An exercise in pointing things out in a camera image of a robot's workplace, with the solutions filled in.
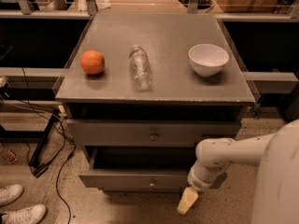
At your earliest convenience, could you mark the grey bottom drawer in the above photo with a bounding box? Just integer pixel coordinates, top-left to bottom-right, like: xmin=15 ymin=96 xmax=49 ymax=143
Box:
xmin=103 ymin=188 xmax=180 ymax=193

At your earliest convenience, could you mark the white sneaker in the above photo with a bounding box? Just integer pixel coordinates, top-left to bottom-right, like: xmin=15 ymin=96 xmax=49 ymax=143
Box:
xmin=0 ymin=184 xmax=23 ymax=206
xmin=1 ymin=204 xmax=47 ymax=224

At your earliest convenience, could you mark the white sneaker lower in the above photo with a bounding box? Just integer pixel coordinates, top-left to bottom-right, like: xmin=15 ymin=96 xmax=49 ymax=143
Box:
xmin=1 ymin=204 xmax=47 ymax=224

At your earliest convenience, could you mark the orange ball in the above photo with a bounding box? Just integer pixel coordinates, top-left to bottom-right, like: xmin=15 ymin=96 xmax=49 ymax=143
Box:
xmin=80 ymin=50 xmax=105 ymax=75

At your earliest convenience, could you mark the grey top drawer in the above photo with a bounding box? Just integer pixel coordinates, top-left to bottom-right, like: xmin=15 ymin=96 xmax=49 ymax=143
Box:
xmin=66 ymin=119 xmax=241 ymax=147

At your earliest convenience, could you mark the black floor cable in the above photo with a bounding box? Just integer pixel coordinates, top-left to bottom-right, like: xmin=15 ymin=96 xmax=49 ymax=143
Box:
xmin=18 ymin=67 xmax=78 ymax=224

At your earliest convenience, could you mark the small red floor object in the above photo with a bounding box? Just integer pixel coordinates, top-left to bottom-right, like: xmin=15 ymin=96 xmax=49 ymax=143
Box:
xmin=2 ymin=150 xmax=17 ymax=164

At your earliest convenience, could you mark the white ceramic bowl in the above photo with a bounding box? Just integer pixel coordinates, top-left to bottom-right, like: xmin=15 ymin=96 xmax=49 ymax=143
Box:
xmin=189 ymin=44 xmax=230 ymax=77

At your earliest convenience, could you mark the white sneaker upper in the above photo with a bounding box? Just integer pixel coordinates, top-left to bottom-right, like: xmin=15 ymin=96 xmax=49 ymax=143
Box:
xmin=0 ymin=184 xmax=23 ymax=206

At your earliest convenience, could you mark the grey drawer cabinet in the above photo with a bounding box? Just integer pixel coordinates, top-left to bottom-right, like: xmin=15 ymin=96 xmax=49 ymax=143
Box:
xmin=54 ymin=12 xmax=257 ymax=194

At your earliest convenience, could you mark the grey drawer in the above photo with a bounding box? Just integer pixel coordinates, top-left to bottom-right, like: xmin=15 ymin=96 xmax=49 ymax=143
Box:
xmin=103 ymin=188 xmax=180 ymax=193
xmin=66 ymin=119 xmax=241 ymax=147
xmin=78 ymin=146 xmax=228 ymax=190

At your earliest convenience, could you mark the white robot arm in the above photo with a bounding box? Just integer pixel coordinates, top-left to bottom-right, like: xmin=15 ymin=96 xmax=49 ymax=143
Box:
xmin=177 ymin=119 xmax=299 ymax=224

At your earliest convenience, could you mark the clear plastic water bottle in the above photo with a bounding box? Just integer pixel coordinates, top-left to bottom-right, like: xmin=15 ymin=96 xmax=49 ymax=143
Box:
xmin=129 ymin=45 xmax=152 ymax=91

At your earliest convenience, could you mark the black metal stand leg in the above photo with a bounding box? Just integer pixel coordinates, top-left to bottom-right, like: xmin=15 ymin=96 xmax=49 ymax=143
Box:
xmin=29 ymin=109 xmax=59 ymax=178

